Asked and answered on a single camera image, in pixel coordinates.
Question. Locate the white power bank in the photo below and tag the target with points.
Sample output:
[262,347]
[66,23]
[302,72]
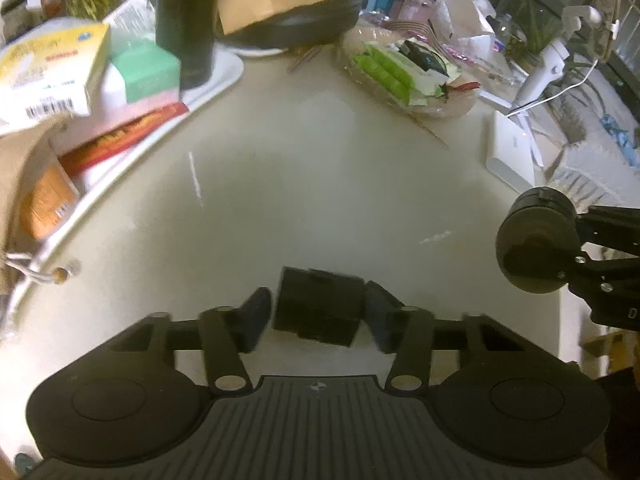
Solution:
[508,153]

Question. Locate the black thermos bottle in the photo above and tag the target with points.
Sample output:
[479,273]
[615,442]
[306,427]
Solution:
[186,29]

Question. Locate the brown cloth pouch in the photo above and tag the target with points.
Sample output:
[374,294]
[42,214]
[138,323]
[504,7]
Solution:
[37,196]

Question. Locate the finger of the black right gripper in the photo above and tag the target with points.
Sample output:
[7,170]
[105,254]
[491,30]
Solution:
[609,287]
[610,227]

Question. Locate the white gimbal tripod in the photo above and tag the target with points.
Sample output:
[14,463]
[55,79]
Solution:
[604,21]

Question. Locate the black rectangular block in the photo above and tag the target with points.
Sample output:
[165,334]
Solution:
[319,305]

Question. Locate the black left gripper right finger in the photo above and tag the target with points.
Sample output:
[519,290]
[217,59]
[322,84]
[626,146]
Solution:
[403,331]

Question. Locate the small black round cap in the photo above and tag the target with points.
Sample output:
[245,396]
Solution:
[24,464]

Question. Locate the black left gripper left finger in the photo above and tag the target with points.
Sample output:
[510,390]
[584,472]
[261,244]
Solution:
[225,333]

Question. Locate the glass dish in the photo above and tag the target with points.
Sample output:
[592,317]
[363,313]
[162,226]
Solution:
[418,43]

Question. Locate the black zip case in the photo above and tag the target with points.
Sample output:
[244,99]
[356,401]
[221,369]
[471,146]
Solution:
[319,23]

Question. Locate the green wipe packets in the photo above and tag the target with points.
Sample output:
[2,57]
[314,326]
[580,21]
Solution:
[404,79]

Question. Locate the yellow white medicine box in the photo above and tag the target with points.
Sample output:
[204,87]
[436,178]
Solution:
[54,73]

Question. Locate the white plastic tray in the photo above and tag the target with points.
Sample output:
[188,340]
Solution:
[95,167]

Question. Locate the green white box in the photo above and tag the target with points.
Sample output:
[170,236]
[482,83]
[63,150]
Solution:
[147,70]

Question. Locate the pink soap bottle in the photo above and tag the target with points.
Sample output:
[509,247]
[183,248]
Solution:
[418,11]

